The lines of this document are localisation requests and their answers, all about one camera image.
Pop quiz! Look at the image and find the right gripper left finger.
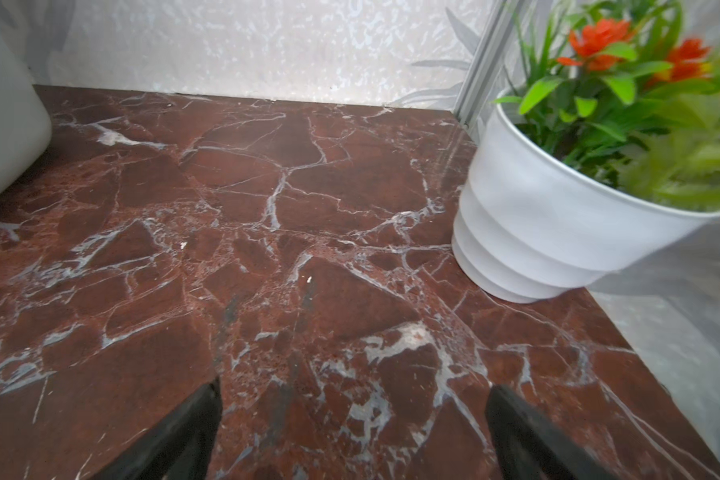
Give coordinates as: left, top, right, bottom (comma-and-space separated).
93, 378, 223, 479

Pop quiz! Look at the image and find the potted plant in white pot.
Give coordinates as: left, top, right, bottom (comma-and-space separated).
452, 1, 720, 303

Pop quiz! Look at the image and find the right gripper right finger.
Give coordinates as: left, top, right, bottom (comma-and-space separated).
485, 385, 615, 480

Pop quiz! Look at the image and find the white waste bin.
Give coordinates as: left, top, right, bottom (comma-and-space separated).
0, 34, 52, 194

